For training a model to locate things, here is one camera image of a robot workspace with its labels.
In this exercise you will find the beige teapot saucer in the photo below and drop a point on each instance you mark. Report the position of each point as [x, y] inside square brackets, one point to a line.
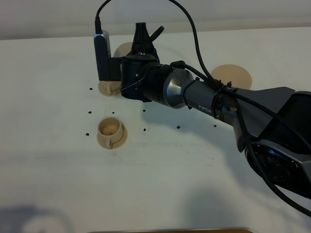
[237, 75]

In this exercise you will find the beige near cup saucer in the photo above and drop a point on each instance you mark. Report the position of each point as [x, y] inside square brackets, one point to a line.
[121, 140]

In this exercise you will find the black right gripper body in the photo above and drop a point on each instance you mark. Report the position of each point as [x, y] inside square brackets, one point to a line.
[142, 76]

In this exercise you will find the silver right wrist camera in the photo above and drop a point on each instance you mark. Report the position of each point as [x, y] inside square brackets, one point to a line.
[109, 68]

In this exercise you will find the beige cup saucer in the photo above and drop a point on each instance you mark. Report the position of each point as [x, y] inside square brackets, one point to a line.
[109, 91]
[121, 140]

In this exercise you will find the beige ceramic teapot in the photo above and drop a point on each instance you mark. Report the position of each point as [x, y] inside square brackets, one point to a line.
[123, 49]

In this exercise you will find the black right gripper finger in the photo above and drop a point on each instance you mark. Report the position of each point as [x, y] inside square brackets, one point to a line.
[140, 38]

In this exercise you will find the beige far cup saucer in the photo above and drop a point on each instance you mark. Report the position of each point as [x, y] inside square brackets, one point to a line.
[109, 91]

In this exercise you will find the beige near teacup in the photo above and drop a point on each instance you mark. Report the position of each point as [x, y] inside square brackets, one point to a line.
[109, 132]

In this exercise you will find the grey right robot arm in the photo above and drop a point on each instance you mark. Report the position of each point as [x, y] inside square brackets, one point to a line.
[272, 126]

